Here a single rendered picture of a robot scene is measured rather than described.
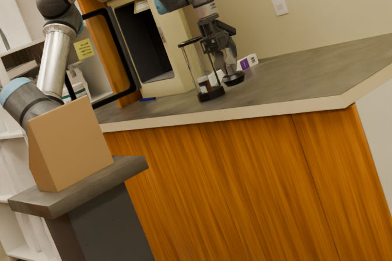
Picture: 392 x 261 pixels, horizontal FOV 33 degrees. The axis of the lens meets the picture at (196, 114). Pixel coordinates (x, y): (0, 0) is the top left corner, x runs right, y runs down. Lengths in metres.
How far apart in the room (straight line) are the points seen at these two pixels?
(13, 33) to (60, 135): 2.01
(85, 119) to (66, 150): 0.11
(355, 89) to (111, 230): 0.79
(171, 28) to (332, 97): 1.10
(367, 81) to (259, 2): 1.11
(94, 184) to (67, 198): 0.09
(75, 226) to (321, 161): 0.74
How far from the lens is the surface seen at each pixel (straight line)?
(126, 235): 1.95
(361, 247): 2.06
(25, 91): 2.00
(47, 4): 2.26
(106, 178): 1.84
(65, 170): 1.88
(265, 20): 2.91
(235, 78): 2.27
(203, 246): 2.65
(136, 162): 1.88
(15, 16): 3.83
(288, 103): 1.93
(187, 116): 2.29
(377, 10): 2.55
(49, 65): 2.22
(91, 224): 1.90
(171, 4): 2.23
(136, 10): 2.85
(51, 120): 1.87
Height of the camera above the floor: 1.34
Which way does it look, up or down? 10 degrees down
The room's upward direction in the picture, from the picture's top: 20 degrees counter-clockwise
